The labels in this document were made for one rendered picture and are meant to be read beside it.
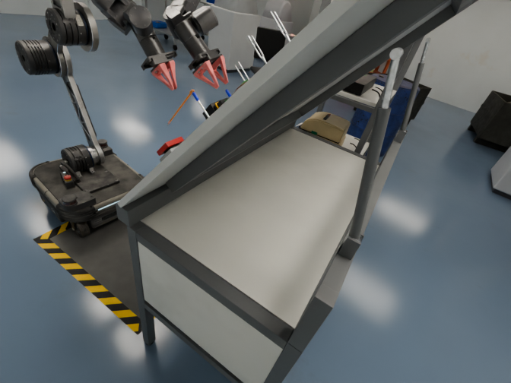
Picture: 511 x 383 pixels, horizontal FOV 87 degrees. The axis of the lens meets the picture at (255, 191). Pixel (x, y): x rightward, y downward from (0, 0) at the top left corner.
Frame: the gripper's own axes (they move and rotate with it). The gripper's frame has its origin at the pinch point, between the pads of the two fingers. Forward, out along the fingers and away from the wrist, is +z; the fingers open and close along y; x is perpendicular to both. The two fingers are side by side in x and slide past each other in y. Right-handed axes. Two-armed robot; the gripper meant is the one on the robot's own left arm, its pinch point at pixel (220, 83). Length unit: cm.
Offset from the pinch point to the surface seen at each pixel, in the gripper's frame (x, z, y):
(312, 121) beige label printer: 23, 39, 88
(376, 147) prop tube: -40, 31, -26
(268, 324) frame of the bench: -4, 56, -44
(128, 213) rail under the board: 23.8, 15.6, -39.7
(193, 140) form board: -16.6, 11.2, -38.8
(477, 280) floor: -12, 211, 111
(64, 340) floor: 108, 46, -65
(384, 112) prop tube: -43, 26, -25
